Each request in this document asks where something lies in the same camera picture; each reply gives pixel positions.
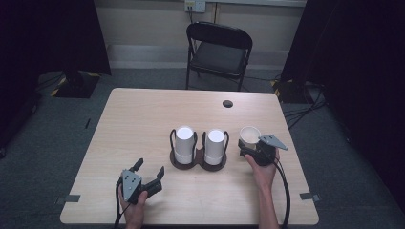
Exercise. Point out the black stand base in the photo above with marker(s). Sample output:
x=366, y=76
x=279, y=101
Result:
x=288, y=92
x=76, y=84

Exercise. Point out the person's left hand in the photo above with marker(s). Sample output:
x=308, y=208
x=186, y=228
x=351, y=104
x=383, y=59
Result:
x=135, y=211

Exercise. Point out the black curtain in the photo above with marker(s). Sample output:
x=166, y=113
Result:
x=359, y=79
x=47, y=38

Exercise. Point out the single white paper cup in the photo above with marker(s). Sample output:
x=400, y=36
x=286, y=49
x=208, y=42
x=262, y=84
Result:
x=249, y=135

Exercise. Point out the grey tape strip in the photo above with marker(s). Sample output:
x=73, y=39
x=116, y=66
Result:
x=71, y=198
x=309, y=196

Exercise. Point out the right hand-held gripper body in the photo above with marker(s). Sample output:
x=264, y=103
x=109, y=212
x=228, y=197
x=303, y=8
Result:
x=266, y=154

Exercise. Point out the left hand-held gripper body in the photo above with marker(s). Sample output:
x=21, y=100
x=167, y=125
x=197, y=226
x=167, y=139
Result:
x=131, y=186

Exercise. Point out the black double cup holder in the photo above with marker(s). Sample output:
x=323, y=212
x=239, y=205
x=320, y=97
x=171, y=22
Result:
x=199, y=162

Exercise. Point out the white wall socket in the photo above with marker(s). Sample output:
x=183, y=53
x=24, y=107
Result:
x=195, y=5

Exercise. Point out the black folding chair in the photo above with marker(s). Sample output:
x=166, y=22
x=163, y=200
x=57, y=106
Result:
x=219, y=57

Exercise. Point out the person's right hand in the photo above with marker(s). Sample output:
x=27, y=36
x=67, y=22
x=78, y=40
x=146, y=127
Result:
x=266, y=176

